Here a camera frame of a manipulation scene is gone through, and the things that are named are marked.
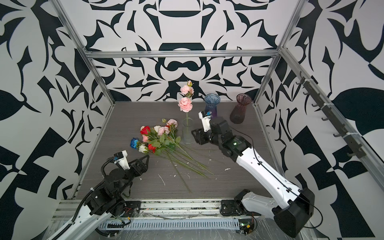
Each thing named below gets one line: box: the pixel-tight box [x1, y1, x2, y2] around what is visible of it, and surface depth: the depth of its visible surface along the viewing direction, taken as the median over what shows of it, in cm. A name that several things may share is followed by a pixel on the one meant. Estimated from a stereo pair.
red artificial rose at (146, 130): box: [140, 125, 211, 177], surface depth 93 cm
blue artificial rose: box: [130, 137, 139, 150], surface depth 95 cm
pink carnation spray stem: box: [178, 80, 195, 126], surface depth 77 cm
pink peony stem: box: [166, 119, 215, 175], surface depth 104 cm
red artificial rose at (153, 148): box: [148, 144, 157, 154], surface depth 92 cm
